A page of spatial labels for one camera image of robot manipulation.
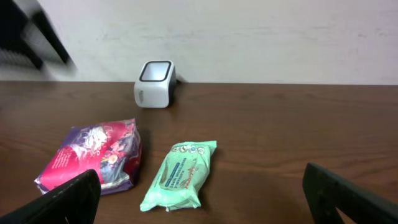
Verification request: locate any white barcode scanner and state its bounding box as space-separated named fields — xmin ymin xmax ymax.
xmin=134 ymin=60 xmax=177 ymax=108

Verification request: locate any pink purple liner pack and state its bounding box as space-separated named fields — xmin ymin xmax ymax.
xmin=34 ymin=119 xmax=142 ymax=195

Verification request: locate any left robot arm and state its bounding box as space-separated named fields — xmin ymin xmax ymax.
xmin=1 ymin=0 xmax=76 ymax=81

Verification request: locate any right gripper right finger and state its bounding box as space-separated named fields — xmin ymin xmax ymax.
xmin=302 ymin=163 xmax=397 ymax=223

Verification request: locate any green wet wipes pack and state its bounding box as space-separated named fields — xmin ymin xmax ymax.
xmin=140 ymin=141 xmax=217 ymax=212

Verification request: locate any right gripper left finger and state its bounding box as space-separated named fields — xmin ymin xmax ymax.
xmin=1 ymin=169 xmax=101 ymax=224

